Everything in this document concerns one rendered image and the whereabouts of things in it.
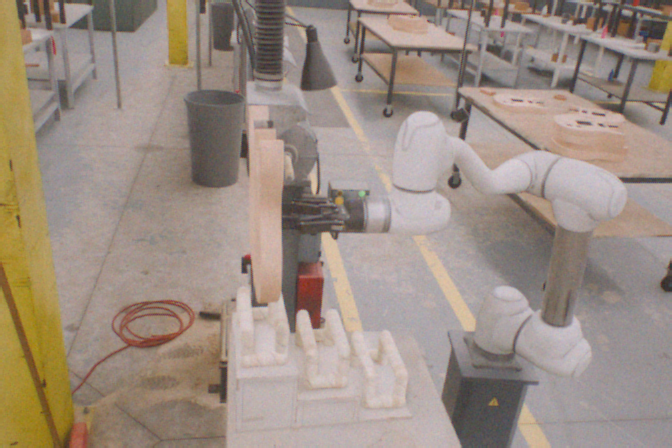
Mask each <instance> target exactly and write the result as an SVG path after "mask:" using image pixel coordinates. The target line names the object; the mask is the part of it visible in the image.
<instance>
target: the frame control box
mask: <svg viewBox="0 0 672 448"><path fill-rule="evenodd" d="M338 190H342V191H343V195H342V196H338V195H337V194H336V193H337V191H338ZM360 190H364V191H365V192H366V194H365V196H370V189H369V187H368V185H367V183H366V181H344V180H328V188H327V198H332V200H333V204H336V200H337V198H339V197H340V198H342V201H343V203H342V204H341V205H343V204H344V202H345V200H349V198H362V197H364V196H362V197H360V196H359V195H358V192H359V191H360ZM340 233H364V232H362V230H354V231H348V230H347V229H345V228H344V226H342V232H340ZM330 235H331V237H332V238H333V240H338V237H339V232H335V235H334V232H330Z"/></svg>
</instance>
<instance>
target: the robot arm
mask: <svg viewBox="0 0 672 448"><path fill-rule="evenodd" d="M452 162H454V163H455V164H456V165H457V168H458V169H459V170H461V171H462V173H463V174H464V175H465V176H466V178H467V179H468V180H469V181H470V182H471V185H472V186H473V187H474V188H475V189H478V190H479V191H481V192H482V193H485V194H490V195H497V194H507V193H519V192H526V193H528V194H531V195H535V196H538V197H541V198H544V199H546V200H549V202H552V203H551V204H552V208H553V212H554V218H555V220H556V222H557V225H556V231H555V237H554V243H553V248H552V255H551V260H550V267H549V272H548V277H547V284H545V289H544V295H543V301H542V307H541V309H539V310H537V311H536V313H534V311H533V310H532V309H530V308H529V306H528V302H527V300H526V298H525V296H524V295H523V294H522V293H521V292H520V291H519V290H516V289H514V288H511V287H498V288H496V289H494V290H493V291H492V292H491V293H489V294H487V295H486V297H485V298H484V301H483V302H482V304H481V306H480V309H479V312H478V317H477V321H476V326H475V334H474V336H470V335H465V336H464V338H463V340H464V342H465V343H466V345H467V349H468V352H469V355H470V358H472V366H473V367H474V368H476V369H480V368H493V369H510V370H516V371H521V370H522V368H523V366H522V364H521V363H520V362H519V360H518V357H517V354H518V355H520V356H521V357H522V359H524V360H525V361H527V362H529V363H531V364H533V365H534V366H536V367H538V368H540V369H543V370H545V372H547V373H549V374H552V375H555V376H559V377H564V378H572V377H578V376H579V375H581V374H582V373H583V372H584V371H585V369H586V368H587V365H588V364H589V362H590V360H591V348H590V346H589V344H588V342H587V341H586V340H585V339H582V334H581V330H580V323H579V321H578V319H577V318H576V317H575V311H576V306H577V301H578V297H579V291H580V287H581V282H582V277H583V273H584V269H585V265H587V260H588V255H589V251H590V246H591V241H592V237H593V231H594V229H595V228H596V227H597V226H598V225H599V224H601V223H602V221H603V222H605V221H609V220H613V219H615V218H616V216H617V215H618V214H619V213H620V212H621V211H622V209H623V207H624V205H626V201H627V196H628V193H627V189H626V186H624V184H623V183H622V182H621V181H620V180H619V179H618V178H617V177H616V176H614V175H613V174H610V173H609V172H607V170H605V169H603V168H600V167H597V166H594V165H592V164H589V163H585V162H582V161H579V160H575V159H568V158H565V157H561V156H557V155H553V153H551V152H548V151H542V150H536V151H529V152H525V154H521V155H517V156H515V157H513V158H512V159H510V160H508V161H506V162H504V163H502V164H501V165H500V166H499V167H497V169H496V170H494V171H491V170H489V169H488V167H487V166H486V165H485V163H484V162H483V161H482V160H481V159H480V158H479V156H478V155H477V154H476V153H474V152H473V150H472V148H471V147H470V146H469V145H468V144H467V143H465V142H464V141H463V140H461V139H458V138H455V137H449V136H448V135H447V133H446V130H445V127H444V124H442V122H441V120H440V119H439V118H438V116H436V115H435V114H433V113H431V112H416V113H413V114H412V115H410V117H408V118H407V119H406V120H405V121H404V122H403V124H402V126H401V128H400V131H399V135H398V138H397V143H395V149H394V155H393V166H392V172H393V177H392V186H391V189H390V192H389V195H375V196H364V197H362V198H349V200H345V202H344V204H343V205H337V204H333V200H332V198H326V200H309V198H292V202H290V203H282V205H281V215H292V213H300V214H307V215H313V216H307V218H301V219H300V218H299V216H298V215H297V216H281V228H282V230H285V229H296V230H299V233H300V235H306V233H322V232H339V233H340V232H342V226H344V228H345V229H347V230H348V231H354V230H362V232H364V233H393V235H396V236H422V235H428V233H434V232H437V231H440V230H443V229H444V228H445V227H447V225H448V223H449V221H450V215H451V207H450V203H449V202H448V199H446V198H444V197H443V196H442V195H440V194H438V193H436V192H435V190H436V182H437V178H439V177H441V175H442V174H443V173H444V171H446V170H448V169H449V168H450V166H451V164H452ZM332 226H333V227H332ZM305 229H306V230H305Z"/></svg>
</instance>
